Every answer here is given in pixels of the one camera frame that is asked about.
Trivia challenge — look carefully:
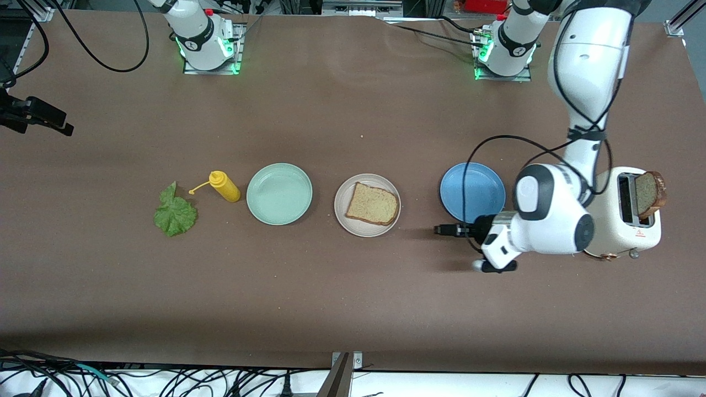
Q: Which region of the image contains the brown bread slice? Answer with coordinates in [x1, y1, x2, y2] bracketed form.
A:
[634, 170, 668, 219]
[345, 181, 400, 226]

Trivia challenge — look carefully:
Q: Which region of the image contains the green lettuce leaf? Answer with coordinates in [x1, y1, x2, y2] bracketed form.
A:
[153, 181, 198, 238]

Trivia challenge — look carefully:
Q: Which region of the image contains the yellow mustard squeeze bottle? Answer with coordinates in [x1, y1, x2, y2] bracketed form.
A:
[189, 171, 241, 203]

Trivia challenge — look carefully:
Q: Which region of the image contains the blue round plate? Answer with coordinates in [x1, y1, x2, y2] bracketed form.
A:
[440, 162, 506, 225]

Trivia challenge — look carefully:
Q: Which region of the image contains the beige round plate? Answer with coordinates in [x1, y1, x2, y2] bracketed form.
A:
[334, 173, 402, 238]

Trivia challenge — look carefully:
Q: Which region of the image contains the mint green round plate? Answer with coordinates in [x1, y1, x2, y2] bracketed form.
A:
[246, 163, 313, 226]

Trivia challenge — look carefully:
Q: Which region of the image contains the white two-slot toaster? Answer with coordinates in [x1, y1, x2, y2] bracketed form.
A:
[582, 167, 662, 261]

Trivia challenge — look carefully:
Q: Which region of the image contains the red box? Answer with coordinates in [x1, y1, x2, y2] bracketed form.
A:
[463, 0, 509, 14]

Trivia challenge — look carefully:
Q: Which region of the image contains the grey equipment box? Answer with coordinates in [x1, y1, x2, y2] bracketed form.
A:
[322, 0, 404, 17]

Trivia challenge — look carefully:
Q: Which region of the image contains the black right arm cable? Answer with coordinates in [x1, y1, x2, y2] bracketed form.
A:
[0, 0, 151, 89]

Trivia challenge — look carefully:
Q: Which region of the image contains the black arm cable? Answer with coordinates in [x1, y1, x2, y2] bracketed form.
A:
[462, 0, 632, 254]
[0, 0, 151, 89]

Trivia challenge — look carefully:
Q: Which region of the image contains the aluminium frame strut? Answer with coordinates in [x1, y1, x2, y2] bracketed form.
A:
[11, 0, 56, 75]
[665, 0, 706, 38]

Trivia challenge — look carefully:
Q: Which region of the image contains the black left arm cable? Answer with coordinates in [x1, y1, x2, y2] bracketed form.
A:
[462, 0, 632, 254]

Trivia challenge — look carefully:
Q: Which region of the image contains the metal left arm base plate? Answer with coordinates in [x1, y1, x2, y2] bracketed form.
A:
[473, 29, 533, 82]

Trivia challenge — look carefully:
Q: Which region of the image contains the metal table bracket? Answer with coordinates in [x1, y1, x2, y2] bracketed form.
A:
[316, 351, 365, 397]

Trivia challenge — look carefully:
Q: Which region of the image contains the black base cable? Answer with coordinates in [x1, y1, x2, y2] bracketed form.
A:
[381, 15, 489, 49]

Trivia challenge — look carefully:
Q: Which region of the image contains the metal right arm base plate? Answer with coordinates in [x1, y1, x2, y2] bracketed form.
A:
[183, 22, 244, 76]

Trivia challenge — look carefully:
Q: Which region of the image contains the teal cable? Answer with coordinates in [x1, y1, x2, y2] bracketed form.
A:
[74, 363, 119, 385]

